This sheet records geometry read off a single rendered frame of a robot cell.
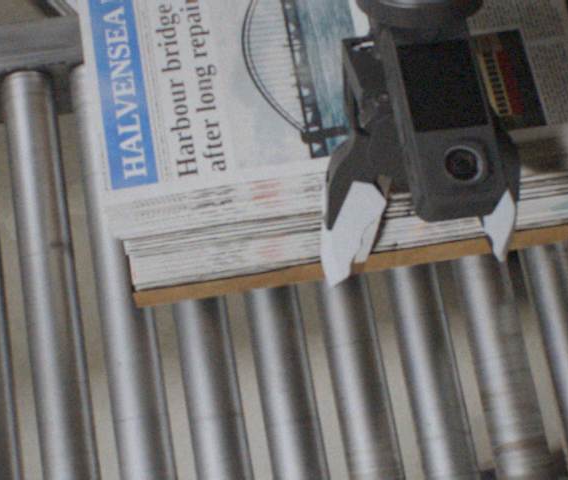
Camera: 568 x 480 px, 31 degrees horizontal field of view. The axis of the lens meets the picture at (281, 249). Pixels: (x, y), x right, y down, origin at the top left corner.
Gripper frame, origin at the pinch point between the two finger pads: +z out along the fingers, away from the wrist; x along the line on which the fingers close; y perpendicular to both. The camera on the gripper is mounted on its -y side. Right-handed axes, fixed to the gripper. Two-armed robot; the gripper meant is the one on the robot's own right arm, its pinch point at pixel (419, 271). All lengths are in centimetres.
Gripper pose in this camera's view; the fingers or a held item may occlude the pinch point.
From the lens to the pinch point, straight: 67.6
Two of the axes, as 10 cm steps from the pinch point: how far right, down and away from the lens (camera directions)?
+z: 0.6, 7.5, 6.6
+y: -1.5, -6.5, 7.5
